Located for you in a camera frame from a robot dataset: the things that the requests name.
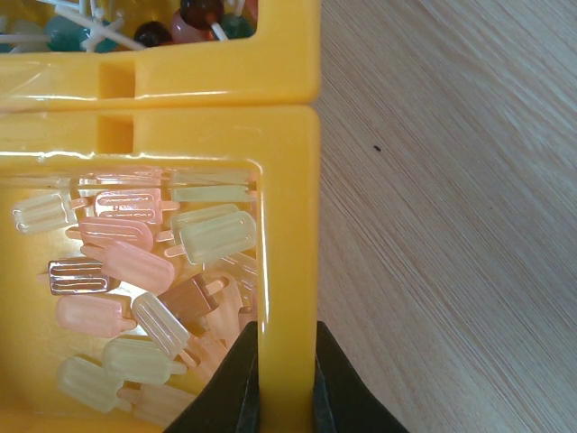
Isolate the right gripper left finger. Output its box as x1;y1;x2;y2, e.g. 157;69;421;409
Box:
165;321;260;433

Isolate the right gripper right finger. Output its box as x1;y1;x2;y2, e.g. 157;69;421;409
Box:
313;321;408;433

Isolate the yellow bin with popsicle candies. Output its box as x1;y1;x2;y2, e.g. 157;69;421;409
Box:
1;106;320;432

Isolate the yellow bin with lollipops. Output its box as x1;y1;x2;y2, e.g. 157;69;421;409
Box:
1;1;321;112

